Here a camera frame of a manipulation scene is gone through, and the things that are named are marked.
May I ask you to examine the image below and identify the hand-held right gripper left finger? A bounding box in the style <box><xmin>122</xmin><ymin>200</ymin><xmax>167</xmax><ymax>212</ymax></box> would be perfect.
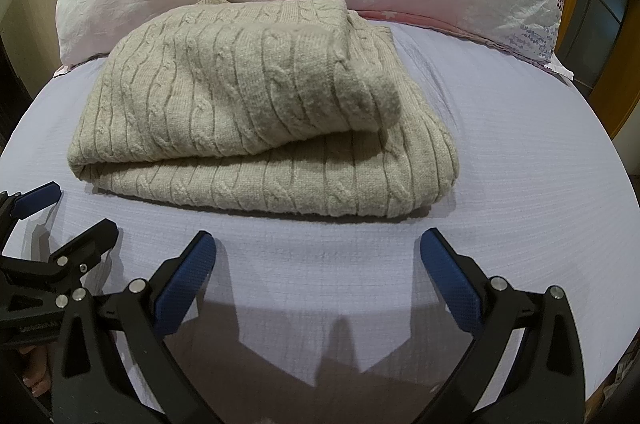
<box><xmin>50</xmin><ymin>230</ymin><xmax>224</xmax><ymax>424</ymax></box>

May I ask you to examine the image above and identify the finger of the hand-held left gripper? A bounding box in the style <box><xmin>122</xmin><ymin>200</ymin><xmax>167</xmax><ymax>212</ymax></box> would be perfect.
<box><xmin>0</xmin><ymin>182</ymin><xmax>63</xmax><ymax>250</ymax></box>
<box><xmin>0</xmin><ymin>218</ymin><xmax>121</xmax><ymax>292</ymax></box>

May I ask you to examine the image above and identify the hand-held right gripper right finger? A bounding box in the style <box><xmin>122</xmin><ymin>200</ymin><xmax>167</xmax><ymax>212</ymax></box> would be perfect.
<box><xmin>419</xmin><ymin>227</ymin><xmax>587</xmax><ymax>424</ymax></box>

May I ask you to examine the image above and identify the beige cable-knit sweater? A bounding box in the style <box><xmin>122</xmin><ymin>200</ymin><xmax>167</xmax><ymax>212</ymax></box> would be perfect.
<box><xmin>66</xmin><ymin>0</ymin><xmax>461</xmax><ymax>220</ymax></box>

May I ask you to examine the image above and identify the person's left hand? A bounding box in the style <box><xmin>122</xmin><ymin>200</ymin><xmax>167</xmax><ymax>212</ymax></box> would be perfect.
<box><xmin>19</xmin><ymin>343</ymin><xmax>53</xmax><ymax>398</ymax></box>

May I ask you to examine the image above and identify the lavender bed sheet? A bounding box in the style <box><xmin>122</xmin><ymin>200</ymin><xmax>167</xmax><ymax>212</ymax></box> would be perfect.
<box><xmin>0</xmin><ymin>20</ymin><xmax>635</xmax><ymax>424</ymax></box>

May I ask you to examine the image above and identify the wooden bed headboard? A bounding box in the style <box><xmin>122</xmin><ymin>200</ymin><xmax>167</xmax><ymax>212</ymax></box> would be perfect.
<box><xmin>556</xmin><ymin>0</ymin><xmax>640</xmax><ymax>141</ymax></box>

